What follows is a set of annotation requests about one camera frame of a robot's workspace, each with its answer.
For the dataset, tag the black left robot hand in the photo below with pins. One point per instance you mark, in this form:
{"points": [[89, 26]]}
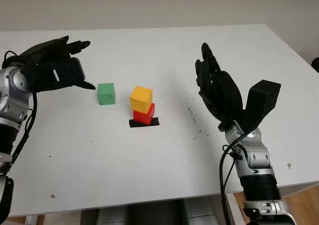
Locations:
{"points": [[42, 49]]}

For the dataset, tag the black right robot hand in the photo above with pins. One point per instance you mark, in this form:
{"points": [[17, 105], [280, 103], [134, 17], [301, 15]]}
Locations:
{"points": [[221, 95]]}

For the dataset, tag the green wooden block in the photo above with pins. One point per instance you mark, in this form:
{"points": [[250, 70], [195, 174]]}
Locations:
{"points": [[106, 94]]}

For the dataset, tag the red wooden block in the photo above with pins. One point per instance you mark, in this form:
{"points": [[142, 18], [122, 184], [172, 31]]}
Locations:
{"points": [[144, 116]]}

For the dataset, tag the yellow wooden block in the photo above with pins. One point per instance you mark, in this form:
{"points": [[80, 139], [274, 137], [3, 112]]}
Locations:
{"points": [[140, 99]]}

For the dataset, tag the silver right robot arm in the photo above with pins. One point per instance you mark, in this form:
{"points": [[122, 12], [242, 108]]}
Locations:
{"points": [[256, 165]]}

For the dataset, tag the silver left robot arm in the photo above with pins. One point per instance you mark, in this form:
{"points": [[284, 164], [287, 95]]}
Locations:
{"points": [[11, 98]]}

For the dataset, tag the black tape strip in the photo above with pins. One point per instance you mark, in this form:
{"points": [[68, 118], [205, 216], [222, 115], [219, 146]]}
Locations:
{"points": [[155, 122]]}

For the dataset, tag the dark round object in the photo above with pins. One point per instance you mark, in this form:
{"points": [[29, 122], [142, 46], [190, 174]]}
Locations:
{"points": [[316, 65]]}

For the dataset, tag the white table leg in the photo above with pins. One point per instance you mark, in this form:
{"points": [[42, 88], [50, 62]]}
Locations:
{"points": [[234, 210]]}

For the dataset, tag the grey robot thigh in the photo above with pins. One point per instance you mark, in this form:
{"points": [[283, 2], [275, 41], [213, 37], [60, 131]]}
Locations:
{"points": [[112, 216], [202, 212]]}

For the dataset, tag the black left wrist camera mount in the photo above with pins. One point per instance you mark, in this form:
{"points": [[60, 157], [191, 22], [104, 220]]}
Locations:
{"points": [[67, 70]]}

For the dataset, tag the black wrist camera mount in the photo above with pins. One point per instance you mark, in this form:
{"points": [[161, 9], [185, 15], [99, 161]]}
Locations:
{"points": [[67, 70], [264, 96]]}

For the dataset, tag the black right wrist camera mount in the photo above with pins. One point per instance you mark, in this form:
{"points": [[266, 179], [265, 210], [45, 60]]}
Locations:
{"points": [[264, 96]]}

